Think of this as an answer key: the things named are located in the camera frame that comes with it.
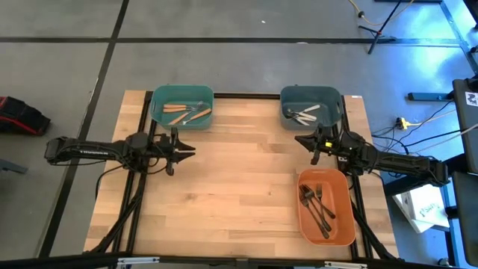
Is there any white cardboard box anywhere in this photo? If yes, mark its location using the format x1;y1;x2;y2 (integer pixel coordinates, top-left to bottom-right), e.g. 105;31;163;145
391;184;452;234

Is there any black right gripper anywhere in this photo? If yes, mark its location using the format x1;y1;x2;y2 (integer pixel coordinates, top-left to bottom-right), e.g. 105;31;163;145
294;124;343;166

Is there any blue metal frame beam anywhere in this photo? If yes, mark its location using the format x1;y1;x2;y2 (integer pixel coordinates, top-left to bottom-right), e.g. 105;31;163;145
439;0;478;75

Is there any red and black bag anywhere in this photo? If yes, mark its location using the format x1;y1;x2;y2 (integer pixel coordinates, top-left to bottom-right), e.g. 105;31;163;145
0;95;52;137

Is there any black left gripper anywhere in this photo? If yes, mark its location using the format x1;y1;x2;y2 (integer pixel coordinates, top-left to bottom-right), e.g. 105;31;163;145
150;126;196;176

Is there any black floor cable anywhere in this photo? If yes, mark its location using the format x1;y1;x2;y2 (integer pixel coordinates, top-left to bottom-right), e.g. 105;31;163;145
373;99;464;156

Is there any grey flat floor object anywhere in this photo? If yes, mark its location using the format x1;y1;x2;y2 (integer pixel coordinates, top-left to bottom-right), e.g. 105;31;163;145
0;158;29;175

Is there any blue-grey plastic bin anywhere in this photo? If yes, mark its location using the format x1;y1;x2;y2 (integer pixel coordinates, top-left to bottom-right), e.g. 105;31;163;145
279;85;344;132

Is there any white floor cable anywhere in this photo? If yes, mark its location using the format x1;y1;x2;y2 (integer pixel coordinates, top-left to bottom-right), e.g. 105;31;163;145
406;123;478;155

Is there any black fork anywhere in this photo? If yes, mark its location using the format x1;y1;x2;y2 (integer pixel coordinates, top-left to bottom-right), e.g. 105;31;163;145
297;194;331;240
301;183;337;220
315;182;329;216
298;186;333;232

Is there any dark metal floor bar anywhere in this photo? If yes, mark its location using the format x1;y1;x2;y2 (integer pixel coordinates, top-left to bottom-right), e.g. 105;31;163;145
406;91;456;102

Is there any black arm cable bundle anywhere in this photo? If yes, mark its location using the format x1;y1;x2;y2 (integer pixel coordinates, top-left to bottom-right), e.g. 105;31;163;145
87;164;150;255
349;175;399;262

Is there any black desk with white sticker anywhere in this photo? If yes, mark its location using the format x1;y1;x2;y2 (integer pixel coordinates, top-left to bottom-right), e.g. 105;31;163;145
453;75;478;175

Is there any teal plastic bin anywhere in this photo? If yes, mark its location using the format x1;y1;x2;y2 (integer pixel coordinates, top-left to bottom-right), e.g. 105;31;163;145
149;84;215;131

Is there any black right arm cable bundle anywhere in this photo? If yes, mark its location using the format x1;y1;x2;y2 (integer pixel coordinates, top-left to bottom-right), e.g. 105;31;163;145
349;175;399;262

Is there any black left arm cable bundle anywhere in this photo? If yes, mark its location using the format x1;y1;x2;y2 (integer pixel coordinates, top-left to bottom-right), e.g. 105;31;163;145
87;164;150;255

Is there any orange plastic bin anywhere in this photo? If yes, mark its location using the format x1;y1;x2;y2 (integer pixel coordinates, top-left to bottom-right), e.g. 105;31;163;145
297;167;357;247

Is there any orange-handled fork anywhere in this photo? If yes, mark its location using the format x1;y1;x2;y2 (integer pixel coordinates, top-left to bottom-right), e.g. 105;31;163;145
162;107;199;114
167;102;205;126
162;103;205;110
181;107;213;126

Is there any black crossbar with silver brackets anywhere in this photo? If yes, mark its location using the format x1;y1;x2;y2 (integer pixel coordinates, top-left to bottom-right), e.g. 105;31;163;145
0;252;478;269

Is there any black tripod stand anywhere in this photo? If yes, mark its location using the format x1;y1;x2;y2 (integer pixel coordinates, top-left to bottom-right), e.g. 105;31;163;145
357;0;403;56

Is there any yellow floor cable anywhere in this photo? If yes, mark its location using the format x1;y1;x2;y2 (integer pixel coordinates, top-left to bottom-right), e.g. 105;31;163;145
347;0;416;28

